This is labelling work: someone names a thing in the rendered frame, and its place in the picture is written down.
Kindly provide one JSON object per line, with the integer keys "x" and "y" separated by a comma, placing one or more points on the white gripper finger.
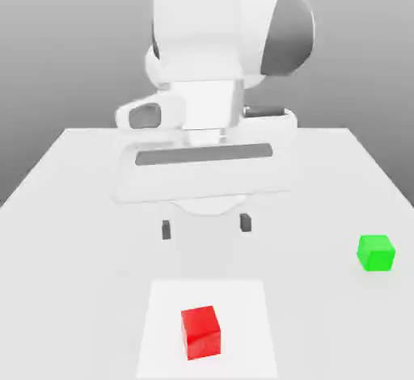
{"x": 245, "y": 223}
{"x": 166, "y": 229}

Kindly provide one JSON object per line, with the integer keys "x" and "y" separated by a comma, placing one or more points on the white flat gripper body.
{"x": 200, "y": 178}

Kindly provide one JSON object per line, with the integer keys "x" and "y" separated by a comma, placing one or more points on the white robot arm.
{"x": 200, "y": 30}

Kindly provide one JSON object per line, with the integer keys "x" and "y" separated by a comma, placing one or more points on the small red cube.
{"x": 201, "y": 333}

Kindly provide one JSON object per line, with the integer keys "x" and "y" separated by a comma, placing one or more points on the small green cube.
{"x": 376, "y": 254}

